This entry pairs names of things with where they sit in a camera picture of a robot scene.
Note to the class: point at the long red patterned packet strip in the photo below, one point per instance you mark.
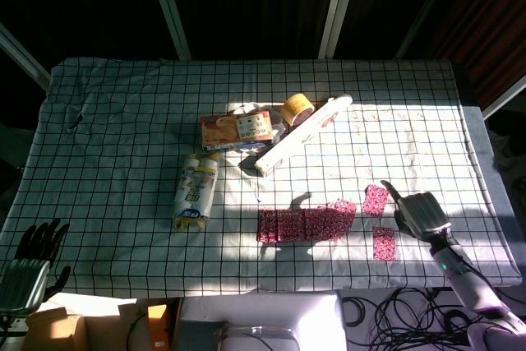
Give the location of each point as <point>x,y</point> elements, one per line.
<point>296,223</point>

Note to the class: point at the orange blue snack box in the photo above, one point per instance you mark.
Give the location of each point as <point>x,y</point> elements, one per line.
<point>222,129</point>

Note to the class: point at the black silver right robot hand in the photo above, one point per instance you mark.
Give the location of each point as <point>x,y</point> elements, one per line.
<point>423,215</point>

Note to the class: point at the brown cardboard box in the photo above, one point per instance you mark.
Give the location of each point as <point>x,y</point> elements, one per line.
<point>57,330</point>

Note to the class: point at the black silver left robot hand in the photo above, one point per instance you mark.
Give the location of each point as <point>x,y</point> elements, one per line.
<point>24,281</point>

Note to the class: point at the white yellow snack bag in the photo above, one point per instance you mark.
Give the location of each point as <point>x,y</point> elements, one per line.
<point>195,190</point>

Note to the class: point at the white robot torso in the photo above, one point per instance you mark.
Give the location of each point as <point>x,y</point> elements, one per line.
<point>287,310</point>

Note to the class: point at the white window frame post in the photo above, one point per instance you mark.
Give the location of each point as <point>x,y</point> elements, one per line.
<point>168,10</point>
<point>20,55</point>
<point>505,96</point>
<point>337,10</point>
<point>427,6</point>

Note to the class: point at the yellow packing tape roll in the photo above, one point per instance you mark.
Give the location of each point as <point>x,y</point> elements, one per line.
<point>292,104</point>

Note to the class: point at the brown curtain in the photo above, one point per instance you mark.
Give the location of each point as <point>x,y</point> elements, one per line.
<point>493,18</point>

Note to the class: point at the long white red-print box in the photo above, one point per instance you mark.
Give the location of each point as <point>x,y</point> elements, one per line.
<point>287,149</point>

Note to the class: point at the checkered white tablecloth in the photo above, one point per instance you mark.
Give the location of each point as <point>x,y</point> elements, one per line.
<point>123,141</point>

